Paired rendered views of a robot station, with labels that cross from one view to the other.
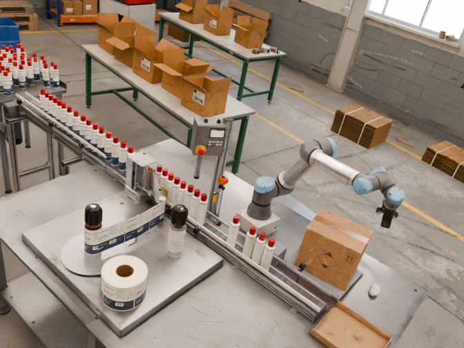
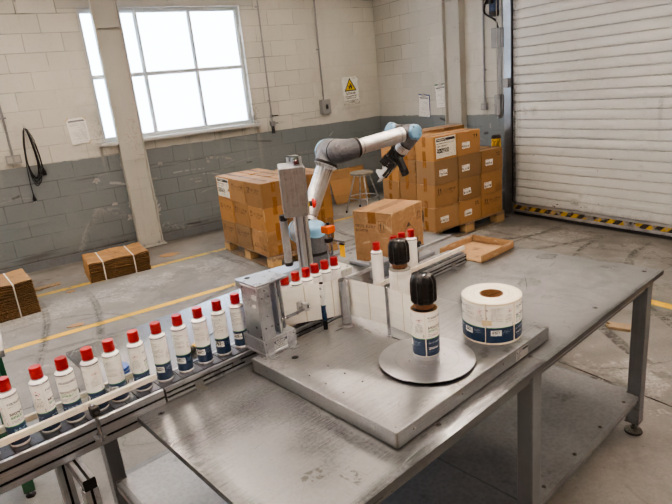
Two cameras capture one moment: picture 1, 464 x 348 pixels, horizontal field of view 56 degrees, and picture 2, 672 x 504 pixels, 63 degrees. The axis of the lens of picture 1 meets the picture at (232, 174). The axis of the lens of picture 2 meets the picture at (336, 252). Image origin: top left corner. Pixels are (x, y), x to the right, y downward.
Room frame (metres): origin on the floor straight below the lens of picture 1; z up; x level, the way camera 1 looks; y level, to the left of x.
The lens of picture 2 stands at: (1.40, 2.21, 1.76)
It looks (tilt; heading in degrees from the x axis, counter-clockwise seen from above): 17 degrees down; 285
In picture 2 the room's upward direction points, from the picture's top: 6 degrees counter-clockwise
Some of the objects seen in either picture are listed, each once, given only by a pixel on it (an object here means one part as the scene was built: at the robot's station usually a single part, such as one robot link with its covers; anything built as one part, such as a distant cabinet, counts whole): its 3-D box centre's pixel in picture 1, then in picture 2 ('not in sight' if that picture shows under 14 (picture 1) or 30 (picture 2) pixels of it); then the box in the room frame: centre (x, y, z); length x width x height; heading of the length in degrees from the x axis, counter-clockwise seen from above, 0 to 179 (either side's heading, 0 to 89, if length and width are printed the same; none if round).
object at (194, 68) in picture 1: (184, 74); not in sight; (4.14, 0.66, 0.96); 0.53 x 0.45 x 0.37; 139
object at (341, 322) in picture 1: (351, 335); (476, 247); (1.42, -0.71, 0.85); 0.30 x 0.26 x 0.04; 56
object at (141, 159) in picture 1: (141, 159); (262, 278); (2.13, 0.53, 1.14); 0.14 x 0.11 x 0.01; 56
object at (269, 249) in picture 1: (268, 255); (411, 250); (1.71, -0.26, 0.98); 0.05 x 0.05 x 0.20
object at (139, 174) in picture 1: (141, 177); (266, 312); (2.13, 0.52, 1.01); 0.14 x 0.13 x 0.26; 56
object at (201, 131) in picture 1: (208, 137); (293, 189); (2.10, 0.16, 1.38); 0.17 x 0.10 x 0.19; 111
